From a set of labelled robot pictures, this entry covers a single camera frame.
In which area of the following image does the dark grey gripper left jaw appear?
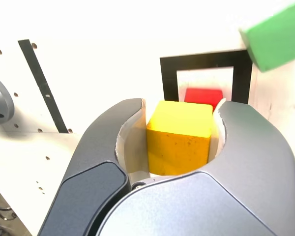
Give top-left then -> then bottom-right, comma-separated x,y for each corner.
36,98 -> 153,236

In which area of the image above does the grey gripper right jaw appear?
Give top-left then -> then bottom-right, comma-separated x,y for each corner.
88,98 -> 295,236

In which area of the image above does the yellow cube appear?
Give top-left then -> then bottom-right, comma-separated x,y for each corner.
146,100 -> 214,177

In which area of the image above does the red cube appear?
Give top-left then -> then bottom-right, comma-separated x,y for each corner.
183,88 -> 224,114

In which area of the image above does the green cube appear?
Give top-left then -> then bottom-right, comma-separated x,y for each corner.
238,0 -> 295,73

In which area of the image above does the black tape square outline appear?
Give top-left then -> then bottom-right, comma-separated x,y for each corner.
159,49 -> 254,105

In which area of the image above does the black tape strip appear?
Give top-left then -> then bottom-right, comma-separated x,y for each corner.
17,39 -> 69,134

